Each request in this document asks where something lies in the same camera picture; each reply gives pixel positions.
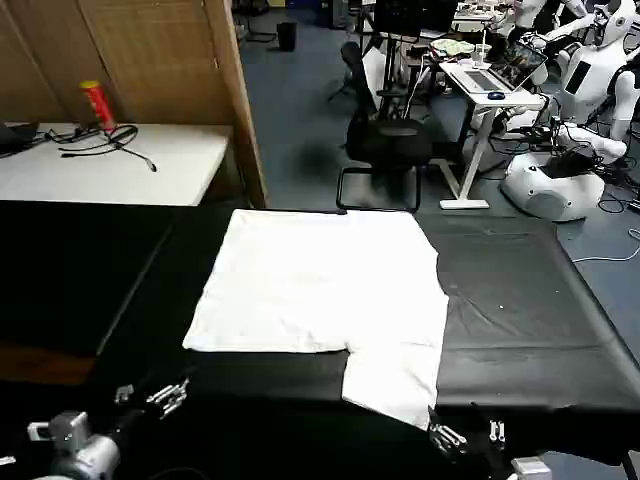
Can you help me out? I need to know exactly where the black trash bin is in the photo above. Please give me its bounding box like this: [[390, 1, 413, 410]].
[[276, 22, 298, 52]]

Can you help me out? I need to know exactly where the white printed t-shirt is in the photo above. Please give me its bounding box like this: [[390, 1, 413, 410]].
[[181, 208, 450, 432]]

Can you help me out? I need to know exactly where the black monitor on stand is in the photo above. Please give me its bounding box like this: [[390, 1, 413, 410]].
[[372, 0, 459, 37]]

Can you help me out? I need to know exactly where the white side table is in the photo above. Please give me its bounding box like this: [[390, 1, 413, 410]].
[[0, 121, 236, 207]]

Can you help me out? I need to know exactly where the folded cloth pile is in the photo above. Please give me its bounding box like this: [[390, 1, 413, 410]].
[[429, 38, 474, 57]]

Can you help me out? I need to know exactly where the white standing desk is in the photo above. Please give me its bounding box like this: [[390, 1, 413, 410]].
[[437, 59, 547, 210]]

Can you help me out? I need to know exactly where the black cable bundle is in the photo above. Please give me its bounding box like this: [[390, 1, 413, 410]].
[[44, 123, 158, 173]]

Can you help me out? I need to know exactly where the white floor cable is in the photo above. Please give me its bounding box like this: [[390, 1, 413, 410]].
[[572, 227, 640, 264]]

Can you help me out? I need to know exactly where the black laptop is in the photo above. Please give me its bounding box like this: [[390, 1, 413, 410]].
[[0, 121, 40, 157]]

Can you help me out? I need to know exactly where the white humanoid robot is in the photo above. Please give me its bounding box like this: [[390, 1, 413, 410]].
[[498, 0, 640, 222]]

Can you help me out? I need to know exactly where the black table cloth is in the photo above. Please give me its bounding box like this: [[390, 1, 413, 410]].
[[0, 199, 176, 357], [87, 207, 640, 480]]

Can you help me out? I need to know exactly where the red snack can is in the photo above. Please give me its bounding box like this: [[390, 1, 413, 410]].
[[79, 80, 118, 135]]

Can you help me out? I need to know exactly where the wooden partition screen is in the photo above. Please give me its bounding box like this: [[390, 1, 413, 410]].
[[0, 0, 269, 209]]

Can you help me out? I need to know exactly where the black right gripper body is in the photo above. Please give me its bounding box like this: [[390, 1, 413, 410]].
[[462, 434, 521, 476]]

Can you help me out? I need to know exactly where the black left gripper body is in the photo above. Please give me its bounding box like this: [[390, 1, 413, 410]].
[[107, 398, 164, 445]]

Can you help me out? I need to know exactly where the brown wooden board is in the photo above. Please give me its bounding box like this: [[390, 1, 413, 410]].
[[0, 341, 97, 387]]

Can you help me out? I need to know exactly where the silver open laptop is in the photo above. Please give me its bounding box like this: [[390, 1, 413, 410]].
[[462, 39, 549, 94]]

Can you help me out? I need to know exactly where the black office chair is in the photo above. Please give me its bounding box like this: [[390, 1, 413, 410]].
[[335, 41, 434, 213]]

